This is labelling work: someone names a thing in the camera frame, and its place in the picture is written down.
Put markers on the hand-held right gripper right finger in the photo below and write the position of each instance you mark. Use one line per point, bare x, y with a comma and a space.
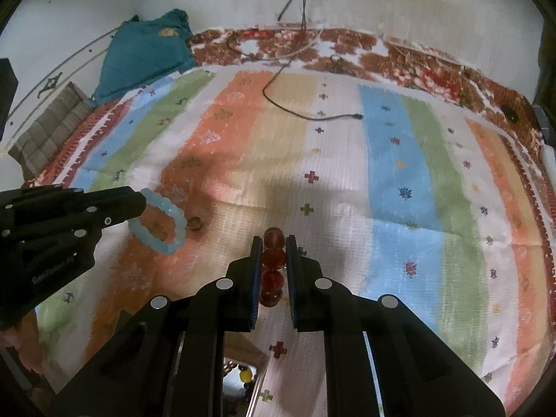
292, 282

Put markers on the brown bead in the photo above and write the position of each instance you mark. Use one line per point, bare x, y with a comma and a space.
195, 223

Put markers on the brown floral bedsheet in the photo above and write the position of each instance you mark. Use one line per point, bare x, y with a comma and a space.
347, 43

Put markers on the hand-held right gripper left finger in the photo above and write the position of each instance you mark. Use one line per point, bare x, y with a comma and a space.
256, 282

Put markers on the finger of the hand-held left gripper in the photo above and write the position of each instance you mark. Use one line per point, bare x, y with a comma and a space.
121, 206

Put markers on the white rolled cloth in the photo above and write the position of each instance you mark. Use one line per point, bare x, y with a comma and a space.
547, 156

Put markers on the rectangular metal tin box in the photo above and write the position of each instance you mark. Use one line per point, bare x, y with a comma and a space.
232, 358

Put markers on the grey striped cushion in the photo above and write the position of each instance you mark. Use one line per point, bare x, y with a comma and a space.
52, 126

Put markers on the white headboard with black ornament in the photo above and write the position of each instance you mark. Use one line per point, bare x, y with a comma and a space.
50, 84

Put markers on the black box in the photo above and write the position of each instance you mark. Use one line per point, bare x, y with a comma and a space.
6, 95

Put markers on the small black object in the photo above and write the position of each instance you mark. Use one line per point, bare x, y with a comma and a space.
511, 113

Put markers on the teal pillow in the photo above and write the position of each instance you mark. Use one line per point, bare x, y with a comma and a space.
139, 56

